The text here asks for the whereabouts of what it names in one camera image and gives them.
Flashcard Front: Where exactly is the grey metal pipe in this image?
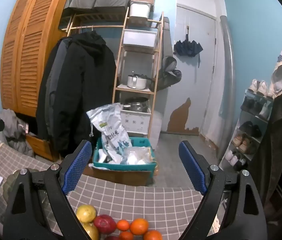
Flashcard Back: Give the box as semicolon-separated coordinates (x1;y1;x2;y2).
217;15;236;159

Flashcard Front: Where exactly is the steel cooking pot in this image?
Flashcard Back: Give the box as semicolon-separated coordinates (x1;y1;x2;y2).
124;97;149;112

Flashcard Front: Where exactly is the wooden shelf rack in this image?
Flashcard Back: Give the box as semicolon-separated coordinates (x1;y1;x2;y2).
67;6;164;139

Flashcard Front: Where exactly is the large brown cardboard box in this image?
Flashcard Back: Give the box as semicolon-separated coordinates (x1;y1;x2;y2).
83;164;157;187

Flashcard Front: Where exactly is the dark hanging bag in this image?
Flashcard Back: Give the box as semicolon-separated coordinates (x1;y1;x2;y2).
159;56;182;90

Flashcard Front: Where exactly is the dark blue folding umbrella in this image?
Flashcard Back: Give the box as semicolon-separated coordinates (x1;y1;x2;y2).
173;34;203;68

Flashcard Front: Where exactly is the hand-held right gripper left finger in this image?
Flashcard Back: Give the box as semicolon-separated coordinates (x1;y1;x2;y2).
2;140;93;240

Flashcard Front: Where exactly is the shoe rack with shoes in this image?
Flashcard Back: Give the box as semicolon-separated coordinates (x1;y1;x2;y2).
224;79;275;172

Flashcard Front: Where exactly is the black hooded jacket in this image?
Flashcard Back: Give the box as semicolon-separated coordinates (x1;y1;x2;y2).
36;30;118;153

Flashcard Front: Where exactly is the small white storage bin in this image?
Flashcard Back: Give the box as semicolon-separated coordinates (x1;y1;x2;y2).
130;1;151;18

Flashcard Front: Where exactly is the dark green scalloped plate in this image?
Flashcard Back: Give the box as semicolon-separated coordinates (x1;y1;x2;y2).
2;169;56;220

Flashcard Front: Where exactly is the wide white storage bin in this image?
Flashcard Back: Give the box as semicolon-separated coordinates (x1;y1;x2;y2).
123;29;158;48

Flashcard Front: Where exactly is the white printed rice bag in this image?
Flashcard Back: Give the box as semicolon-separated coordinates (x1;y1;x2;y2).
86;103;133;163

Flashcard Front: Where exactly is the grey clothes pile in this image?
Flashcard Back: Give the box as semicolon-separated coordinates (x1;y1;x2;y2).
0;109;35;158

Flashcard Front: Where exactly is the dark hanging coat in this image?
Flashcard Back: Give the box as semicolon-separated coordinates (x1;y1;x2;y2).
251;82;282;240

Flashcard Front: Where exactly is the dark grey jacket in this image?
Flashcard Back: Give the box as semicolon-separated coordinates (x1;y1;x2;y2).
41;38;71;140

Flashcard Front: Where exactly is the grey folded board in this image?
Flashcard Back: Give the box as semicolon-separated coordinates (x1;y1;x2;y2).
159;17;171;90

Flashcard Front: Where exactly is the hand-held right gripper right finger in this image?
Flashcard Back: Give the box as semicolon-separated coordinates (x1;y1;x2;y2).
178;140;267;240

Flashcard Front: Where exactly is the clear plastic bag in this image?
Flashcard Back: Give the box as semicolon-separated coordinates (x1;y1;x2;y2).
122;146;155;165

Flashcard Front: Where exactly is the pale blue door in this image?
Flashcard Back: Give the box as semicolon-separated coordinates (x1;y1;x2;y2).
174;4;217;135

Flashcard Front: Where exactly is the white perforated basket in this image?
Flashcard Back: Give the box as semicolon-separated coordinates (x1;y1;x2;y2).
120;109;151;134

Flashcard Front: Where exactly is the teal plastic bin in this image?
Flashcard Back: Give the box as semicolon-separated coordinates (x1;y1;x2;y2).
93;137;157;172

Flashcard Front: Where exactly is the white cooking pot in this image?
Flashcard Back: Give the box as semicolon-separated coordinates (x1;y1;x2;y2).
127;74;154;90

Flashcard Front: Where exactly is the yellow green pear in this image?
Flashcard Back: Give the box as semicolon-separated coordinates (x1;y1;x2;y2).
82;222;99;240
76;205;98;223

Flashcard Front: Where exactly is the large orange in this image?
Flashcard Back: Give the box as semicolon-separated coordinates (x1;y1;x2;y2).
143;230;163;240
130;218;149;235

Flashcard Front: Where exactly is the wooden louvered wardrobe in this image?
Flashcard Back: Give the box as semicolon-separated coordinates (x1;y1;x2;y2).
0;0;76;162

